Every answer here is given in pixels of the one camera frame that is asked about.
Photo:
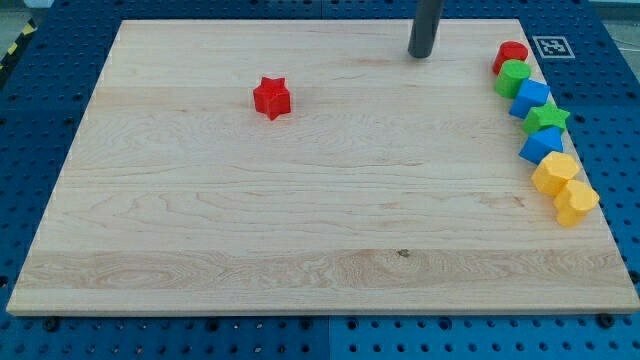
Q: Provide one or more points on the red star block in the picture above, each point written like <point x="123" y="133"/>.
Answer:
<point x="272" y="98"/>

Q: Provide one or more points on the green star block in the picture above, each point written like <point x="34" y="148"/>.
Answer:
<point x="545" y="116"/>

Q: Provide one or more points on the light wooden board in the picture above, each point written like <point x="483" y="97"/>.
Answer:
<point x="393" y="187"/>

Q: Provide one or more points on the green cylinder block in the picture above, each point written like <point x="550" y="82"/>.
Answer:
<point x="511" y="76"/>

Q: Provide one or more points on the blue triangle block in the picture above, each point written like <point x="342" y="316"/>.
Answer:
<point x="539" y="144"/>

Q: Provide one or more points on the blue cube block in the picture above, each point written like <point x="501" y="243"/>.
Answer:
<point x="531" y="93"/>

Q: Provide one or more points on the red cylinder block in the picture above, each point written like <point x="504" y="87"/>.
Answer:
<point x="509" y="50"/>

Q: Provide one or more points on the yellow hexagon block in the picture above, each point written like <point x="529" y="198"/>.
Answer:
<point x="553" y="172"/>

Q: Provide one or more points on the yellow heart block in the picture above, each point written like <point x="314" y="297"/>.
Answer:
<point x="574" y="202"/>

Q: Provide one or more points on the white fiducial marker tag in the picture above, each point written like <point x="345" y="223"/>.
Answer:
<point x="553" y="47"/>

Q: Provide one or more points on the yellow black hazard tape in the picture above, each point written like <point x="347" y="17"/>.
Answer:
<point x="17" y="48"/>

